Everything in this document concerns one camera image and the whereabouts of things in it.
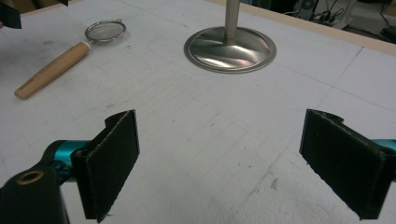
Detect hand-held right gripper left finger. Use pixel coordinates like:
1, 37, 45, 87
70, 109, 141, 224

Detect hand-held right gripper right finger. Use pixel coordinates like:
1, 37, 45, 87
299, 108, 396, 221

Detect black box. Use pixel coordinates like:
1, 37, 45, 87
379, 25, 396, 44

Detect white stand foot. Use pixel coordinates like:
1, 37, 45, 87
332, 0, 359, 30

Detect grey round device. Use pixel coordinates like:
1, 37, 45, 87
293, 0, 319, 19

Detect round metal stand base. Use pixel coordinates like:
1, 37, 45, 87
183, 0, 277, 75

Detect wooden handled mesh strainer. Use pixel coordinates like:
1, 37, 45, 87
13, 19, 127, 101

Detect black cable bundle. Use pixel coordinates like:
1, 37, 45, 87
309, 0, 344, 25

